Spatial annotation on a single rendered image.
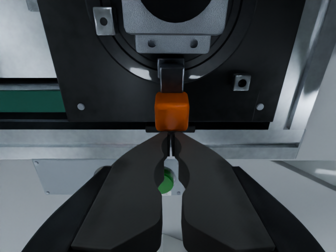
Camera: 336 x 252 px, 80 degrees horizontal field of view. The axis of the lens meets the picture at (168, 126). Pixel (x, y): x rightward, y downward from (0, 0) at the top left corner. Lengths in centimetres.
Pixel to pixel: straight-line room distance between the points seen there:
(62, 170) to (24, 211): 30
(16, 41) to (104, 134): 15
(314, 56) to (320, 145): 24
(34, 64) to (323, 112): 45
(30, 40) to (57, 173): 18
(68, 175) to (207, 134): 20
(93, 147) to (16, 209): 36
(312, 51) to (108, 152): 26
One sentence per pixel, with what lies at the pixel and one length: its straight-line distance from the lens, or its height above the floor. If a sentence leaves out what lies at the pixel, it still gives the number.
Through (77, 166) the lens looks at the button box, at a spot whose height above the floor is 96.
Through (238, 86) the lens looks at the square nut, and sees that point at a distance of 22.
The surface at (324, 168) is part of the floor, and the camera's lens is 192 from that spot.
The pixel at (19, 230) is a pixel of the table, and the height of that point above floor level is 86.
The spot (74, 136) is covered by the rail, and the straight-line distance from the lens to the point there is 28.
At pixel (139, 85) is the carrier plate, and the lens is 22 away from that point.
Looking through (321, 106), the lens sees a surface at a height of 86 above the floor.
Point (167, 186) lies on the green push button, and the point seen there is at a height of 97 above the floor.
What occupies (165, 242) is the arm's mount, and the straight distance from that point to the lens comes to 56.
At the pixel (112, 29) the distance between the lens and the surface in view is 18.
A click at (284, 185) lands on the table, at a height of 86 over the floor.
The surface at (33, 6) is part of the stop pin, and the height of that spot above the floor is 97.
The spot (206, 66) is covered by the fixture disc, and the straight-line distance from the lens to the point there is 20.
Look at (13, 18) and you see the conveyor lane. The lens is 32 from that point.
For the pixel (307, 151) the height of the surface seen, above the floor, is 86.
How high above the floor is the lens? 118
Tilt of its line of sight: 62 degrees down
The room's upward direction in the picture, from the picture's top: 179 degrees counter-clockwise
